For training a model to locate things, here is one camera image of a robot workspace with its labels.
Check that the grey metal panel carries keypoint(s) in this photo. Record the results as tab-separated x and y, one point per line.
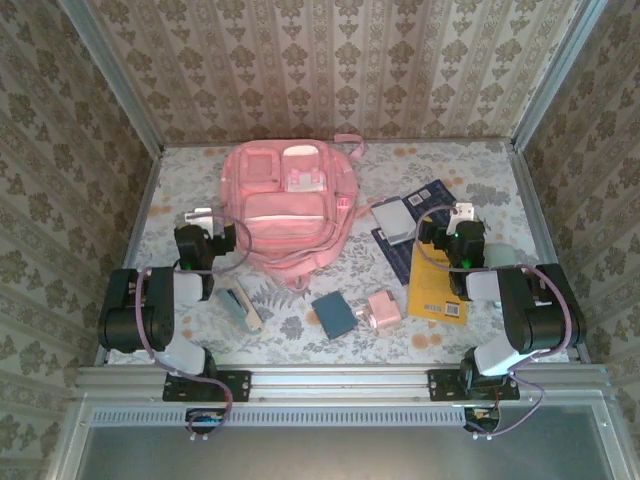
340	455

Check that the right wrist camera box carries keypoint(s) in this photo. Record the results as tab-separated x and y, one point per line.
464	210

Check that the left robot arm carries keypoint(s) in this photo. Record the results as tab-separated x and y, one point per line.
150	320

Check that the aluminium mounting rail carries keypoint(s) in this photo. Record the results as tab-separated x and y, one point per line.
340	382

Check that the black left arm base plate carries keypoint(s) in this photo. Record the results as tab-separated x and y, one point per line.
240	385

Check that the pale green pencil case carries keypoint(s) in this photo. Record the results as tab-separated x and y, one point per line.
500	255

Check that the aluminium frame post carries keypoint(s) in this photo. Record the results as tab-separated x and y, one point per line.
115	80
555	80

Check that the grey blue stapler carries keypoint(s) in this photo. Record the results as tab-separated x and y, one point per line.
237	305

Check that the black controller box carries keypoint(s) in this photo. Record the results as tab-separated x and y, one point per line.
482	420
202	422

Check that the yellow book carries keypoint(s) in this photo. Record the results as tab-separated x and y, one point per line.
430	290

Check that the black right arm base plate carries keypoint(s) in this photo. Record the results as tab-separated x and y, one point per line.
440	385

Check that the aluminium side rail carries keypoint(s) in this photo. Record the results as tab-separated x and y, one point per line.
139	225
537	225

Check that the dark blue book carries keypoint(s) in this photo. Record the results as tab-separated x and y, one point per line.
430	197
400	262

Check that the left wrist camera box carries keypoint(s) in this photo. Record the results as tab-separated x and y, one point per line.
200	217

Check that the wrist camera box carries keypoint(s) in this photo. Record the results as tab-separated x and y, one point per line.
464	210
200	217

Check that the pink backpack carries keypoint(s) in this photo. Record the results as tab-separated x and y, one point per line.
280	215

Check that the small pink device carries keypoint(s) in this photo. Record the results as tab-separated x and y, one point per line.
384	310

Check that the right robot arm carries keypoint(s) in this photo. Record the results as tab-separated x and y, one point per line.
540	320

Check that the teal small notebook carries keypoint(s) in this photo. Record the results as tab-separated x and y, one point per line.
334	315

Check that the grey white notebook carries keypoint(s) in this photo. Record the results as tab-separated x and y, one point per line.
392	220

